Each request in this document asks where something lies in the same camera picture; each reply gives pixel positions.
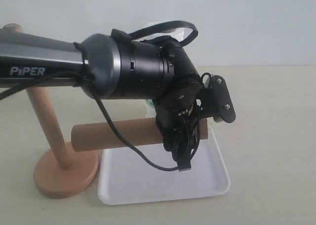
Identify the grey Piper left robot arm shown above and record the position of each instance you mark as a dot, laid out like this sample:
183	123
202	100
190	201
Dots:
115	66

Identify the brown cardboard tube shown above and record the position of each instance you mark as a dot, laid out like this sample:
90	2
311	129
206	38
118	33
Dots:
99	136

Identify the printed white paper towel roll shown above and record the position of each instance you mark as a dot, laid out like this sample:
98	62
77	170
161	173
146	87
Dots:
178	34

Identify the wooden paper towel holder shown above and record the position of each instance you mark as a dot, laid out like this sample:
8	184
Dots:
64	170

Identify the white plastic tray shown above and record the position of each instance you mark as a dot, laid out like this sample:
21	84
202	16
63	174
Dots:
125	178

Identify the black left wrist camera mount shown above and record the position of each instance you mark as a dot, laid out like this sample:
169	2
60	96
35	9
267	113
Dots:
215	99

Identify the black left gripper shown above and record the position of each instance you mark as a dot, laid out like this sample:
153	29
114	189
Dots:
177	117

